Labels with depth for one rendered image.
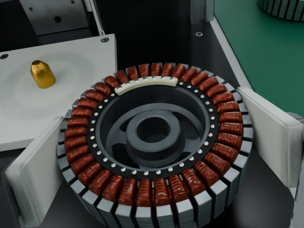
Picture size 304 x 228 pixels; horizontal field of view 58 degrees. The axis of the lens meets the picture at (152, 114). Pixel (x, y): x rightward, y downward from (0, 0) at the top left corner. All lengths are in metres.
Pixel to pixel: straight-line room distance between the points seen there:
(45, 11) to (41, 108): 0.16
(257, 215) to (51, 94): 0.22
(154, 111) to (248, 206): 0.10
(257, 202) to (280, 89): 0.14
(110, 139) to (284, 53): 0.26
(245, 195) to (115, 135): 0.11
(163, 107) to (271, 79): 0.17
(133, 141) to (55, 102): 0.14
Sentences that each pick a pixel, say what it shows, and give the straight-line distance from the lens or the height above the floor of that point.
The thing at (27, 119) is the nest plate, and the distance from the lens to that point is 0.29.
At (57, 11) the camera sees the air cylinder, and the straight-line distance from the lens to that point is 0.40.
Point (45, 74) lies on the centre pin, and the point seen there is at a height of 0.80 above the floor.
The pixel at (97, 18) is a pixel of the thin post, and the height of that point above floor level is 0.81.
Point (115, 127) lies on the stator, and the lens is 0.18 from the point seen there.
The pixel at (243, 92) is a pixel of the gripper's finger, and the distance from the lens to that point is 0.17.
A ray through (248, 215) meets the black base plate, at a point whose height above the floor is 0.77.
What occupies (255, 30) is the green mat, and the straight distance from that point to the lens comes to 0.41.
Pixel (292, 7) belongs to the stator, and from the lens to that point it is 0.42.
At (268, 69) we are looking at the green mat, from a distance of 0.35.
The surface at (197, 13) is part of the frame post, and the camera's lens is 0.37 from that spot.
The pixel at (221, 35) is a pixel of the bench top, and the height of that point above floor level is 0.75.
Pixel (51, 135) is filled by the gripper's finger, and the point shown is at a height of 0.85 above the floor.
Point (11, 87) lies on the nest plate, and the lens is 0.33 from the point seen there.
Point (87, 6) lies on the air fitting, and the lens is 0.41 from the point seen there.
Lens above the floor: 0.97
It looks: 48 degrees down
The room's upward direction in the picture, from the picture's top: 10 degrees counter-clockwise
